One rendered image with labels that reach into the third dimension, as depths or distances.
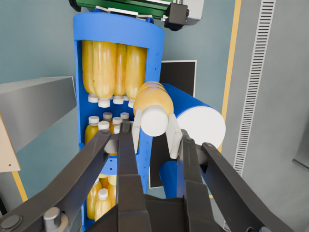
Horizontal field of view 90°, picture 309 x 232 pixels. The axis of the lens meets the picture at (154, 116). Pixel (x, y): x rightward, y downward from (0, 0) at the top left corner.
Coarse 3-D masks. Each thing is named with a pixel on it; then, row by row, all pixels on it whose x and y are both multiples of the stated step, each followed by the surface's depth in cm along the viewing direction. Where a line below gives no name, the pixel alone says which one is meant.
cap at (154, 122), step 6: (150, 108) 22; (156, 108) 21; (144, 114) 21; (150, 114) 21; (156, 114) 21; (162, 114) 21; (144, 120) 21; (150, 120) 21; (156, 120) 21; (162, 120) 21; (144, 126) 21; (150, 126) 21; (156, 126) 21; (162, 126) 21; (144, 132) 21; (150, 132) 21; (156, 132) 21; (162, 132) 21
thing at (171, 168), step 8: (160, 168) 180; (168, 168) 170; (176, 168) 169; (160, 176) 174; (168, 176) 161; (176, 176) 157; (168, 184) 152; (176, 184) 147; (168, 192) 145; (176, 192) 139
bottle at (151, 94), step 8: (144, 88) 29; (152, 88) 27; (160, 88) 29; (144, 96) 25; (152, 96) 24; (160, 96) 25; (168, 96) 27; (136, 104) 25; (144, 104) 24; (152, 104) 23; (160, 104) 24; (168, 104) 25; (168, 112) 24
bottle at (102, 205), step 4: (108, 196) 68; (96, 200) 67; (100, 200) 66; (104, 200) 66; (108, 200) 67; (96, 204) 66; (100, 204) 65; (104, 204) 65; (108, 204) 66; (96, 208) 65; (100, 208) 65; (104, 208) 65; (108, 208) 66; (96, 212) 66; (100, 212) 65; (104, 212) 66; (96, 216) 67; (100, 216) 66; (96, 220) 67
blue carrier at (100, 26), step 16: (80, 16) 40; (96, 16) 38; (112, 16) 37; (80, 32) 41; (96, 32) 39; (112, 32) 38; (128, 32) 39; (144, 32) 41; (160, 32) 45; (80, 48) 52; (160, 48) 48; (80, 64) 53; (160, 64) 52; (80, 80) 54; (80, 96) 56; (80, 112) 57; (96, 112) 67; (112, 112) 72; (128, 112) 74; (80, 128) 57; (80, 144) 56; (144, 144) 54; (112, 160) 50; (144, 160) 57; (144, 176) 61; (144, 192) 66
